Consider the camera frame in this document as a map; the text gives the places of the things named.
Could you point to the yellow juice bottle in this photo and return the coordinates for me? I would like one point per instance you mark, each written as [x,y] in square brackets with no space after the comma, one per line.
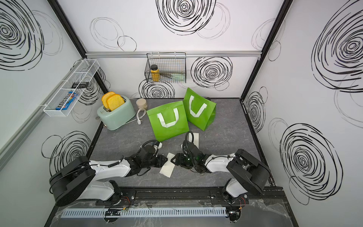
[154,72]

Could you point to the white wire wall shelf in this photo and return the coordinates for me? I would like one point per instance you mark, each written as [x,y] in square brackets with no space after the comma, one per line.
[83,71]

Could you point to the front yellow toast slice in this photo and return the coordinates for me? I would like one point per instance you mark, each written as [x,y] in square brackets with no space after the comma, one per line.
[114,101]

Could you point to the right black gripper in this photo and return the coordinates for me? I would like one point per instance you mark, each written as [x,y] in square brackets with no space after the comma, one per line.
[180,159]

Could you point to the blue candy packet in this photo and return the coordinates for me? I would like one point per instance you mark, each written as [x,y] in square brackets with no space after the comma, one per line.
[66,102]

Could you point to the mint green toaster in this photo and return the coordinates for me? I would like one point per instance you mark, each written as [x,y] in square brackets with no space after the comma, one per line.
[118,117]

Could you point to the rear yellow toast slice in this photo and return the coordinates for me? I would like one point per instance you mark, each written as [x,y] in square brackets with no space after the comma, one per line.
[105,97]

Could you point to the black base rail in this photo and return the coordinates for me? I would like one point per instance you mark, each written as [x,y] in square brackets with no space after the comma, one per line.
[128,196]

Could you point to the black small box on shelf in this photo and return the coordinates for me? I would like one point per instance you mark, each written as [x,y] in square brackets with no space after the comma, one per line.
[80,85]

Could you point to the green bag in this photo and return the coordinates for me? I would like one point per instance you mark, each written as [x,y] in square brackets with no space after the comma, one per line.
[168,120]
[200,111]

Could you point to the white slotted cable duct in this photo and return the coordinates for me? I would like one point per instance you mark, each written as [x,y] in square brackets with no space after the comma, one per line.
[145,212]

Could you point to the black wire wall basket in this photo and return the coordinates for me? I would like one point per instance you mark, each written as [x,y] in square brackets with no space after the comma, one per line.
[167,62]

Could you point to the white paper receipt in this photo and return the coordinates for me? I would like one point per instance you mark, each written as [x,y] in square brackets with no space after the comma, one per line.
[191,140]
[168,167]

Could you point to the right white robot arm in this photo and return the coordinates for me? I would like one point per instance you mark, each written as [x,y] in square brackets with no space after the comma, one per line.
[249,174]

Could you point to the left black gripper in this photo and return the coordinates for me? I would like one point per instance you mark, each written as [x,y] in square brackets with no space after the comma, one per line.
[161,160]

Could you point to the yellow toast slice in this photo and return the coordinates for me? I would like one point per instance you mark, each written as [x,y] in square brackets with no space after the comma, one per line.
[105,97]
[114,101]

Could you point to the jar with beige lid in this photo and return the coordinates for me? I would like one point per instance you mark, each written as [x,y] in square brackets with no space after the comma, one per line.
[142,103]

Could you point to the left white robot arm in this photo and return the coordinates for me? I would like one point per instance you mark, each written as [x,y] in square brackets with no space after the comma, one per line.
[85,179]

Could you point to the green packet in basket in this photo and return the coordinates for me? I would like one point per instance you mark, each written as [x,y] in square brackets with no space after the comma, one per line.
[178,77]

